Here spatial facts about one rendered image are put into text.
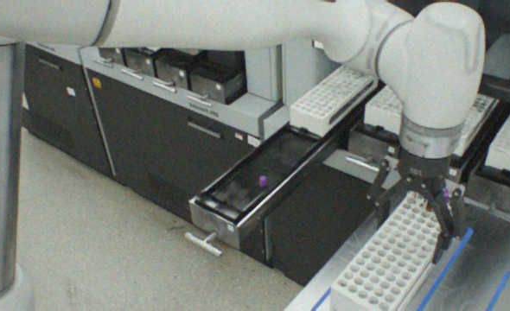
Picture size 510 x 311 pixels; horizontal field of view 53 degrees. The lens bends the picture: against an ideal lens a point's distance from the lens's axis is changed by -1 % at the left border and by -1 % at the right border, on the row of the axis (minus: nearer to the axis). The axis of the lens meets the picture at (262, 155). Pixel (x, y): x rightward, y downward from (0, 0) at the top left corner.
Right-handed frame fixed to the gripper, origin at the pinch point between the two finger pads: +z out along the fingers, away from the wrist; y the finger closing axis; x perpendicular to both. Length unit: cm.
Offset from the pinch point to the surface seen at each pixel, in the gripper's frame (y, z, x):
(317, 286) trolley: -9.1, 5.3, -15.2
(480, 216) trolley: 6.7, 5.3, 18.3
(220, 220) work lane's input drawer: -35.4, 7.3, -12.2
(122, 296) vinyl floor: -99, 87, -9
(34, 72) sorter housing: -186, 35, 24
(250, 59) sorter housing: -70, 1, 38
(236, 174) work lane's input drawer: -42.6, 6.9, 0.7
